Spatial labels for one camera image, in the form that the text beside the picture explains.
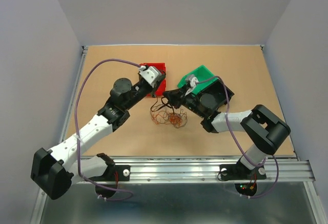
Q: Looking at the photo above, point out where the red plastic bin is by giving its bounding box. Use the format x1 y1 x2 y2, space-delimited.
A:
138 63 166 97

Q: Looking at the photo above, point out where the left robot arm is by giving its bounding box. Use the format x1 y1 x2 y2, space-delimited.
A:
31 67 166 200

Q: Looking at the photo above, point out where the purple cable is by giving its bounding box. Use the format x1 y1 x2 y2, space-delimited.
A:
196 75 279 200
75 58 143 202

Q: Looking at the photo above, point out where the green plastic bin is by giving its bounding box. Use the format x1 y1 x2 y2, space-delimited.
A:
177 65 218 95

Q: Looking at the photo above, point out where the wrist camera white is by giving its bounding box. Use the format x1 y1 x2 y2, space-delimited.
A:
185 74 198 96
138 66 161 87

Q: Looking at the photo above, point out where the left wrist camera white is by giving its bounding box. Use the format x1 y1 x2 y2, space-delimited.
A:
138 66 161 87

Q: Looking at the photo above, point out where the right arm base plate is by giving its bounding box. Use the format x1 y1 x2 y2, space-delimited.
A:
217 164 267 181

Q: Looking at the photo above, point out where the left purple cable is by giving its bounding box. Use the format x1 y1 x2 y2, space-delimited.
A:
75 58 143 202

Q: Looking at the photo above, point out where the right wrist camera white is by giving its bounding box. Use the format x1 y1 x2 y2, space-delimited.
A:
185 74 198 96

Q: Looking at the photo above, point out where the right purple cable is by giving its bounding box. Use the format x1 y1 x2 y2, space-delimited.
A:
196 75 279 200

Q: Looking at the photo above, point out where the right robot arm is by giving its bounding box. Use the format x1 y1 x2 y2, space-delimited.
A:
163 89 291 180

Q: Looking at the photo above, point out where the aluminium rail frame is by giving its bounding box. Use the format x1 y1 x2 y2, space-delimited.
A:
31 45 318 223

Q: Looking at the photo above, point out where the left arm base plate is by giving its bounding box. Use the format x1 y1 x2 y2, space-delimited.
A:
91 165 131 182

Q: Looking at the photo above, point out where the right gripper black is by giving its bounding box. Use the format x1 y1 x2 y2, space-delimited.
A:
162 84 206 118

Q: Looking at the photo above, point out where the orange black cable bundle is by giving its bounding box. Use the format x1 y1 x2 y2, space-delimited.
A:
149 97 188 129

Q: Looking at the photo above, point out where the black plastic bin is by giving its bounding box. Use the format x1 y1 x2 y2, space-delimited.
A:
193 79 235 118

